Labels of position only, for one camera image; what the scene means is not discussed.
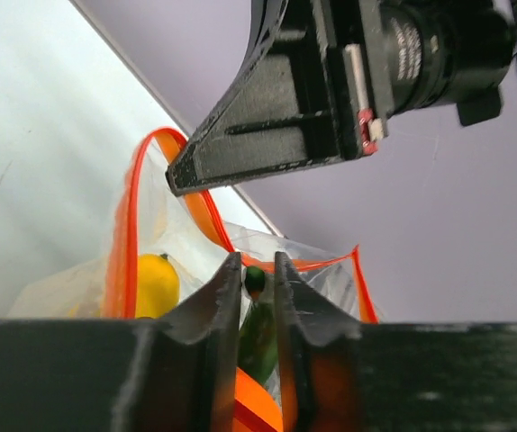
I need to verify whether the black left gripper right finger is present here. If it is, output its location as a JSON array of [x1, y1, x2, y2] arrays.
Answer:
[[274, 252, 517, 431]]

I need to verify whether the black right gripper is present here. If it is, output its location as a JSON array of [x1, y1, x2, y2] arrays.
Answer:
[[167, 1, 395, 196]]

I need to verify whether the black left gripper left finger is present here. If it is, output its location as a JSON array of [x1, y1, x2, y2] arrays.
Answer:
[[0, 253, 241, 431]]

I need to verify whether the dark green cucumber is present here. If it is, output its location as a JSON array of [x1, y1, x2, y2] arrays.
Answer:
[[238, 265, 277, 386]]

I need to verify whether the yellow lemon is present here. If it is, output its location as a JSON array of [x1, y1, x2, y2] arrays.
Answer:
[[135, 254, 180, 319]]

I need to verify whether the clear zip bag orange zipper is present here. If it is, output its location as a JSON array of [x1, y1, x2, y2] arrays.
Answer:
[[7, 126, 380, 432]]

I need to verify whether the orange fruit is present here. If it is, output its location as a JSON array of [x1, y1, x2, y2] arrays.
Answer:
[[232, 368, 283, 432]]

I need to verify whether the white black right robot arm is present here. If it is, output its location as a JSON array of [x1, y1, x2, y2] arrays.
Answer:
[[167, 0, 517, 196]]

